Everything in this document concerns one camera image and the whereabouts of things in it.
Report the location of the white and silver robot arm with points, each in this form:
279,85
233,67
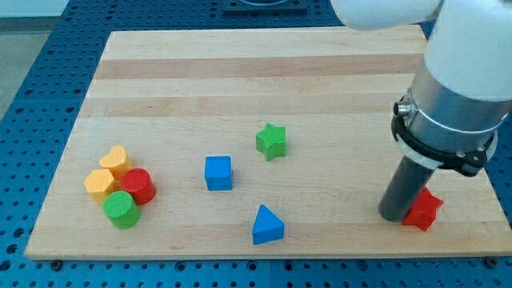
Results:
461,92

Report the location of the green star block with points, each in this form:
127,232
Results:
271,141

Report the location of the blue triangle block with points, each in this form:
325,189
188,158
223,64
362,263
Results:
267,226

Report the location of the red star block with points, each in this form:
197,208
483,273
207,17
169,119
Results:
423,212

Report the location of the wooden board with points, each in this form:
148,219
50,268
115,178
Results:
172,98

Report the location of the blue cube block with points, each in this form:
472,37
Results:
218,173

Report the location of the red cylinder block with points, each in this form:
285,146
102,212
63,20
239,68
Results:
138,183

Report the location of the yellow heart block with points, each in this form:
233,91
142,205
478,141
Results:
117,161

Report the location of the green cylinder block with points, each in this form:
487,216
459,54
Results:
121,209

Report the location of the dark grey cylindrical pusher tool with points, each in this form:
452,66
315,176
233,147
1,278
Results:
405,186

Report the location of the yellow hexagon block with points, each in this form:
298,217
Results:
100,184

